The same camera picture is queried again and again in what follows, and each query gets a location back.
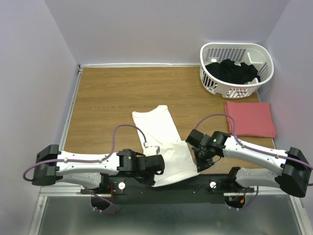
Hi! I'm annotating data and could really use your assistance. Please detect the white plastic laundry basket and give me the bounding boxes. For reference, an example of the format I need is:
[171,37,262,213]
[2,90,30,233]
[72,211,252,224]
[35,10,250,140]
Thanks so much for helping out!
[200,43,274,99]

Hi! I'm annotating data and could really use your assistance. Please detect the folded red t-shirt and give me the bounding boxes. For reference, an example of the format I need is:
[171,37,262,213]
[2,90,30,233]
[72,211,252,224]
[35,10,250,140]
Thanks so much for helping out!
[224,101,277,138]

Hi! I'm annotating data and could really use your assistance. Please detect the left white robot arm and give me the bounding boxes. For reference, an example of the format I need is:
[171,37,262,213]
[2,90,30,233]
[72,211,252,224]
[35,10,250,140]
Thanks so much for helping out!
[31,144,165,193]

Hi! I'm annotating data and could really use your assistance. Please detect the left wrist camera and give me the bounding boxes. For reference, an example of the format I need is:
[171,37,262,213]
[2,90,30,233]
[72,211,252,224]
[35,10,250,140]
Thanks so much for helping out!
[143,142,162,156]

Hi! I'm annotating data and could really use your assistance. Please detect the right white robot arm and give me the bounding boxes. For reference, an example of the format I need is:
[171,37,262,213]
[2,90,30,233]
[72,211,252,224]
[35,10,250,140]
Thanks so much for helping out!
[186,129,312,198]

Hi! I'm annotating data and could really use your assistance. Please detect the black clothes in basket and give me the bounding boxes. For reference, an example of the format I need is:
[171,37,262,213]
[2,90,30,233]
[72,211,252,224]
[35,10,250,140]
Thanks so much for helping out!
[205,59,261,85]

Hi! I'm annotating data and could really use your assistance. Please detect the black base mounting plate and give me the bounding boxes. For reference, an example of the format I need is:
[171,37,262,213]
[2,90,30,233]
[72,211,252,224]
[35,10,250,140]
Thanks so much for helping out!
[81,174,254,210]

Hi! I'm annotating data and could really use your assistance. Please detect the white printed t-shirt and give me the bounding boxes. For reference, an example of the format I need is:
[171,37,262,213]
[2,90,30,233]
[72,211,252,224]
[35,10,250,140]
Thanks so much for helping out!
[132,105,200,188]

